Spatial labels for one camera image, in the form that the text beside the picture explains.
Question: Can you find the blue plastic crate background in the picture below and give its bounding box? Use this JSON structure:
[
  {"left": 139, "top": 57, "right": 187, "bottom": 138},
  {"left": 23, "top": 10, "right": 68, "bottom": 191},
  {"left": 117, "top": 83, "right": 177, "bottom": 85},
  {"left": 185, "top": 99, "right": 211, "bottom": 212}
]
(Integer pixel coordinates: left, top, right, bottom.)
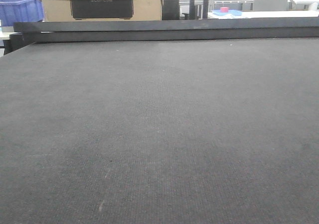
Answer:
[{"left": 0, "top": 0, "right": 44, "bottom": 26}]

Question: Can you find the lower cardboard box black print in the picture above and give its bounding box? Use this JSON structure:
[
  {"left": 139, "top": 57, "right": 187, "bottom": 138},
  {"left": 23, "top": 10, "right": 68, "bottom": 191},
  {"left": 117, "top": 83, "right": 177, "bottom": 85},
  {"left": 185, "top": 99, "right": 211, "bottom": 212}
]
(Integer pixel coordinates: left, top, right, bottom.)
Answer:
[{"left": 42, "top": 0, "right": 162, "bottom": 22}]

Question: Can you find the black vertical post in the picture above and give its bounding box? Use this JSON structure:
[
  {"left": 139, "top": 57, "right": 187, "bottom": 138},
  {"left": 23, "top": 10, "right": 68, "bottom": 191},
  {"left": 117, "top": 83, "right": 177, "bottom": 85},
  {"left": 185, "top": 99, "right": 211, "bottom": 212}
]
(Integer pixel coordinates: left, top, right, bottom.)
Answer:
[{"left": 189, "top": 0, "right": 209, "bottom": 20}]

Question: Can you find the dark grey conveyor belt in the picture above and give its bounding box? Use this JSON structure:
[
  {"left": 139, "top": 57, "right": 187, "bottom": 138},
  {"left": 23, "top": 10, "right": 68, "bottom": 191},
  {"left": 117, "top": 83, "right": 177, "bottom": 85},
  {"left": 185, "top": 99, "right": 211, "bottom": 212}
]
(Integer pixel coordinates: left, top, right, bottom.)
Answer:
[{"left": 0, "top": 38, "right": 319, "bottom": 224}]

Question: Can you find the black conveyor side rail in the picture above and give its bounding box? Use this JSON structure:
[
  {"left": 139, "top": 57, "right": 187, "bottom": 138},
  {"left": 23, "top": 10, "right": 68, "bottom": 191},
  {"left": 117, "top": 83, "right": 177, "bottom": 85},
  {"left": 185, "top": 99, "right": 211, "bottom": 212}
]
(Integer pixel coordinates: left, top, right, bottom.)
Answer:
[{"left": 9, "top": 17, "right": 319, "bottom": 51}]

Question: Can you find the white background table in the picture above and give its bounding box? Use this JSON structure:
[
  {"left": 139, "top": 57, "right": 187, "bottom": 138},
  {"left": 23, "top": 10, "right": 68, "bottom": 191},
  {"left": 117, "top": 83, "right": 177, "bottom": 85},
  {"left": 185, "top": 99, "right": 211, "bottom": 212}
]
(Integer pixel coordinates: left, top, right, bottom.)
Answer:
[{"left": 208, "top": 10, "right": 319, "bottom": 19}]

